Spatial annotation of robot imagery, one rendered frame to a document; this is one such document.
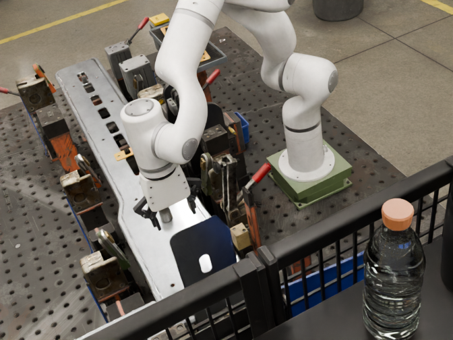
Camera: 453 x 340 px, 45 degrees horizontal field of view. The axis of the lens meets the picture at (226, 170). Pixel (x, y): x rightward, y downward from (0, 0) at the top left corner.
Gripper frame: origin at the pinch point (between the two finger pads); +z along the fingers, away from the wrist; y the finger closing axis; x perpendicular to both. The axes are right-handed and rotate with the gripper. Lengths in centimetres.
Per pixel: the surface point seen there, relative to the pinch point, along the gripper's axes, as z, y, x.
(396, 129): 112, -156, -103
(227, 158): -9.4, -16.2, -0.5
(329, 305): -31, -5, 59
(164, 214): 8.7, 0.4, -11.2
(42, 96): 12, 17, -102
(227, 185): -3.1, -14.2, 1.2
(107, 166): 11.7, 7.4, -44.6
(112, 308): 13.9, 21.8, 5.4
